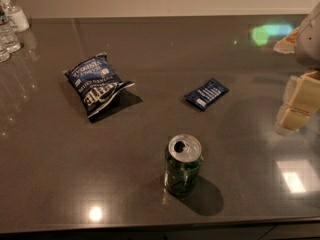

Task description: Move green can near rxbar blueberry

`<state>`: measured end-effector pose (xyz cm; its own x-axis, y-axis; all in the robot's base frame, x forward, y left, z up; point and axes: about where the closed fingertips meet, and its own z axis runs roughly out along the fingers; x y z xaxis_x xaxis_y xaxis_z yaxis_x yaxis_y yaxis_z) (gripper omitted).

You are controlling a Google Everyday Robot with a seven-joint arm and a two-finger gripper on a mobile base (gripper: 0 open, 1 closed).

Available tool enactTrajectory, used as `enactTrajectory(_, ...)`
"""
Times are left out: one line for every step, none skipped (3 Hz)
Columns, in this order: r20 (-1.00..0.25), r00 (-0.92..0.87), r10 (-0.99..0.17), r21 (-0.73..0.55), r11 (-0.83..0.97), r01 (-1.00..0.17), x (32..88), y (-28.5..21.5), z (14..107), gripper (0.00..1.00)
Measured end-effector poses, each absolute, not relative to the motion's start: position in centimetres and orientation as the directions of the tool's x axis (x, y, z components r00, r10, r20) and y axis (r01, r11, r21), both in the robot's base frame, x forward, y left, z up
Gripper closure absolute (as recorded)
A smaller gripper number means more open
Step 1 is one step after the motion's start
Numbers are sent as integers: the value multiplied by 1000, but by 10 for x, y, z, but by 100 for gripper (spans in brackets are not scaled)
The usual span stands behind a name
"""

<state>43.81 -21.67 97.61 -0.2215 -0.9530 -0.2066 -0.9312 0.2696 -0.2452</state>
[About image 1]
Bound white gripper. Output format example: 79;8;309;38
273;2;320;136

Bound green soda can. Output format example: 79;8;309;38
164;134;204;196

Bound blue rxbar blueberry wrapper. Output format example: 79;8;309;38
185;78;229;110

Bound blue kettle chips bag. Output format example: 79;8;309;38
64;53;134;118

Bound white hand sanitizer bottle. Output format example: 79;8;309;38
0;0;30;33

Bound clear plastic water bottle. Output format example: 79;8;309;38
0;5;21;53

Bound clear bottle at edge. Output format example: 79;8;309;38
0;40;10;62

